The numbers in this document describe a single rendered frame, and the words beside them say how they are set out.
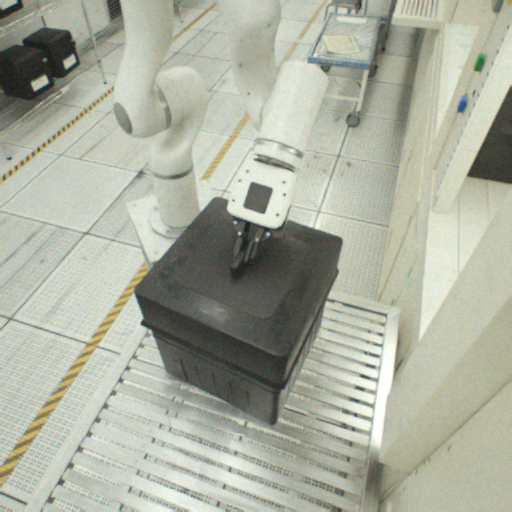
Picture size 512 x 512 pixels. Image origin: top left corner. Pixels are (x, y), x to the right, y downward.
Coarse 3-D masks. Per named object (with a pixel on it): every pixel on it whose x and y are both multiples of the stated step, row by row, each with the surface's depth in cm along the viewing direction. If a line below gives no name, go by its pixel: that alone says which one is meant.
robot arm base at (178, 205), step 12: (156, 180) 108; (168, 180) 106; (180, 180) 107; (192, 180) 111; (156, 192) 112; (168, 192) 109; (180, 192) 110; (192, 192) 113; (156, 204) 126; (168, 204) 113; (180, 204) 113; (192, 204) 116; (204, 204) 126; (156, 216) 123; (168, 216) 116; (180, 216) 116; (192, 216) 118; (156, 228) 119; (168, 228) 119; (180, 228) 119
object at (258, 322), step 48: (192, 240) 76; (288, 240) 76; (336, 240) 76; (144, 288) 69; (192, 288) 68; (240, 288) 68; (288, 288) 68; (192, 336) 69; (240, 336) 62; (288, 336) 62
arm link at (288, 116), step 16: (288, 64) 64; (304, 64) 63; (288, 80) 64; (304, 80) 63; (320, 80) 64; (272, 96) 66; (288, 96) 64; (304, 96) 64; (320, 96) 66; (272, 112) 65; (288, 112) 64; (304, 112) 64; (272, 128) 65; (288, 128) 64; (304, 128) 65; (288, 144) 65; (304, 144) 67
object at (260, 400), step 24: (312, 336) 89; (168, 360) 84; (192, 360) 78; (192, 384) 88; (216, 384) 81; (240, 384) 75; (264, 384) 70; (288, 384) 79; (240, 408) 84; (264, 408) 78
